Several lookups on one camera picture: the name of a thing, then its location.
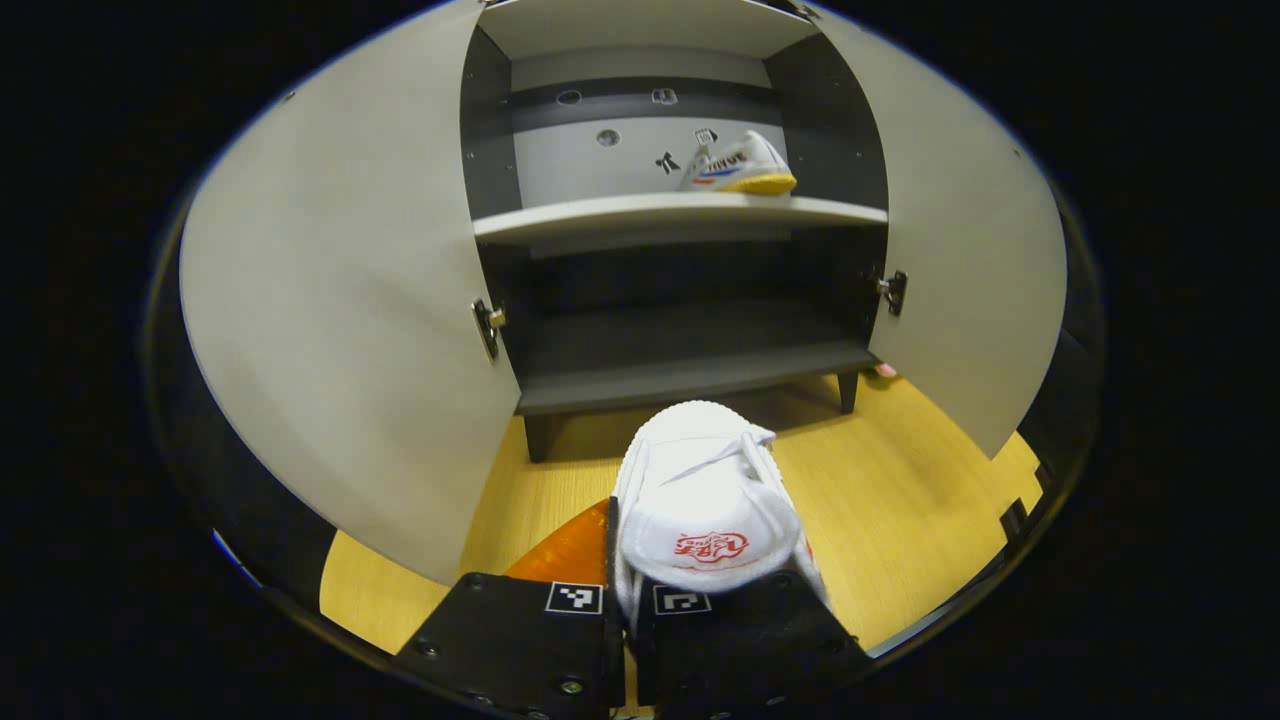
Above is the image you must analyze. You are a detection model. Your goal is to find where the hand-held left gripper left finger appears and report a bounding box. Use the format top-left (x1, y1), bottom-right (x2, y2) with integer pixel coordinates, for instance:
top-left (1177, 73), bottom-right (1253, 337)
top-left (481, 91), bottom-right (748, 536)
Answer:
top-left (393, 498), bottom-right (628, 720)

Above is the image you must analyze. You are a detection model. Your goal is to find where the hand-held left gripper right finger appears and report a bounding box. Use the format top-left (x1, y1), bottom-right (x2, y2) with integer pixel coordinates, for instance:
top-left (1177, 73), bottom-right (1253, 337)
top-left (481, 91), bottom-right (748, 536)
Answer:
top-left (633, 570), bottom-right (874, 717)

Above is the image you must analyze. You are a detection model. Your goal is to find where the white shoe yellow sole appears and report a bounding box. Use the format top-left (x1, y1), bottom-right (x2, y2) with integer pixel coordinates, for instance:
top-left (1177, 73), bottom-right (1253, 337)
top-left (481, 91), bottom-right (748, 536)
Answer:
top-left (679, 130), bottom-right (799, 196)
top-left (607, 400), bottom-right (833, 631)

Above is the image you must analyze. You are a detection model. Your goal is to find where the grey shoe cabinet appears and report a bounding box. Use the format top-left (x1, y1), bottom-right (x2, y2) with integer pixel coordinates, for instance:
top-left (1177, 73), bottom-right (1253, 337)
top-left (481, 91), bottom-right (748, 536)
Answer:
top-left (178, 0), bottom-right (1069, 588)

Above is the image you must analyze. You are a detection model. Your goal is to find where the grey shoe cabinet door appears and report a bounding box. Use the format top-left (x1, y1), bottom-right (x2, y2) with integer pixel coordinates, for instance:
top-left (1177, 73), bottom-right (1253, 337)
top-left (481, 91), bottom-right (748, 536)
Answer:
top-left (808, 5), bottom-right (1069, 461)
top-left (178, 0), bottom-right (523, 588)

